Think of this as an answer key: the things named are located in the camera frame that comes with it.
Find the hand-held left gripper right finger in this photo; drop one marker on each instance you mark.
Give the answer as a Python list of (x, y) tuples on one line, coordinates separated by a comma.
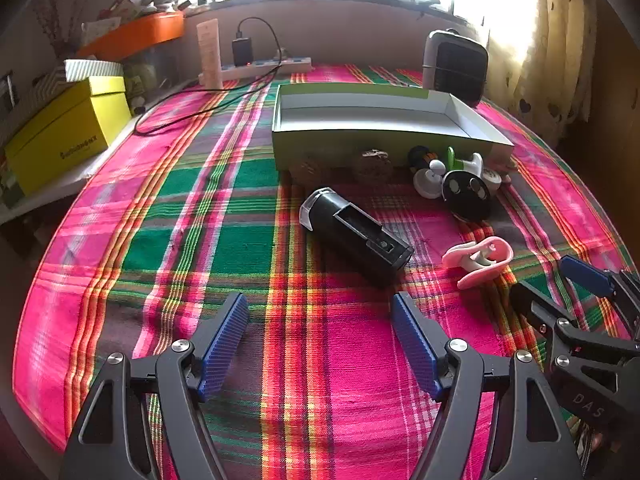
[(414, 345)]

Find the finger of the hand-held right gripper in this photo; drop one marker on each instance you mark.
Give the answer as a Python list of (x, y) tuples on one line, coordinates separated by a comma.
[(587, 274), (532, 305)]

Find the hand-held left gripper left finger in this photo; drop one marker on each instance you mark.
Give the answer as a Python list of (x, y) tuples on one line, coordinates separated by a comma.
[(222, 347)]

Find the pink clip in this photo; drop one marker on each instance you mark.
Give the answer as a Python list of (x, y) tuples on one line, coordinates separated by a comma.
[(487, 255)]

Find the black round disc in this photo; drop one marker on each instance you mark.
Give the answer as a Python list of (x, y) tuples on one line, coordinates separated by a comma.
[(465, 200)]

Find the small pink object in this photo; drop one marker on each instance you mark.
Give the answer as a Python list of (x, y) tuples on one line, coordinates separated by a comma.
[(506, 177)]

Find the black cylindrical device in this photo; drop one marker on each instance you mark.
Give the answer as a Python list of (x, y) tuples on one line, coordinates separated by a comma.
[(350, 232)]

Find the white tape roll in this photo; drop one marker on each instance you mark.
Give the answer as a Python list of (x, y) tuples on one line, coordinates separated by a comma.
[(491, 180)]

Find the green white spool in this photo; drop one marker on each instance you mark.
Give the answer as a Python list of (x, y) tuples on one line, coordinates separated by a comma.
[(470, 164)]

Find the brown walnut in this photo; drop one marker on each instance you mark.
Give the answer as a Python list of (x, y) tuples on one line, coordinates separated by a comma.
[(372, 165)]

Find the small black orange toy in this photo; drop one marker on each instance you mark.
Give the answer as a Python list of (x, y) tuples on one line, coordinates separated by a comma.
[(420, 155)]

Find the white green cardboard box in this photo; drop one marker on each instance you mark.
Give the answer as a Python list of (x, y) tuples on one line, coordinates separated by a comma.
[(375, 144)]

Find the pink green plaid blanket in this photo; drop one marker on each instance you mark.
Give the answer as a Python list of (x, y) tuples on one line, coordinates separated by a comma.
[(325, 390)]

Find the cream heart print curtain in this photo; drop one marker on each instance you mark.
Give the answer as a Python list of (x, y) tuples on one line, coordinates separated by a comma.
[(550, 60)]

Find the grey black space heater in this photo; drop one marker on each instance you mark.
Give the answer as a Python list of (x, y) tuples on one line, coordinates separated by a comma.
[(457, 67)]

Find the yellow cardboard box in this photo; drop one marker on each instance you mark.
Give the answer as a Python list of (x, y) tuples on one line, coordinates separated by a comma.
[(65, 145)]

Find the white power strip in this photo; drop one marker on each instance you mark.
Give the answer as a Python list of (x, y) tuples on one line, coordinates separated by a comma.
[(270, 67)]

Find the clear plastic container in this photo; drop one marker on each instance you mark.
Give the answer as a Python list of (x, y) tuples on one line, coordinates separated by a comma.
[(150, 72)]

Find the black charger plug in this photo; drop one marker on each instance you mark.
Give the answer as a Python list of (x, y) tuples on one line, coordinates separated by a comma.
[(242, 51)]

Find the white plug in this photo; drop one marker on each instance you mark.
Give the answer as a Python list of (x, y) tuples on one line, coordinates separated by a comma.
[(283, 55)]

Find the striped gift box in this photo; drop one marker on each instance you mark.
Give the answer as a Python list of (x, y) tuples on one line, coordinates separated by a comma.
[(92, 69)]

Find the dark grey box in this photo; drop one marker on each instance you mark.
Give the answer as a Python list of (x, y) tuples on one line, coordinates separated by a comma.
[(45, 87)]

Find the orange storage box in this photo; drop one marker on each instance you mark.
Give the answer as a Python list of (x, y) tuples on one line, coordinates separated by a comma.
[(145, 35)]

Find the dried branches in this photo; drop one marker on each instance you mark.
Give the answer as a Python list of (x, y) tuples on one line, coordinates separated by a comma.
[(52, 20)]

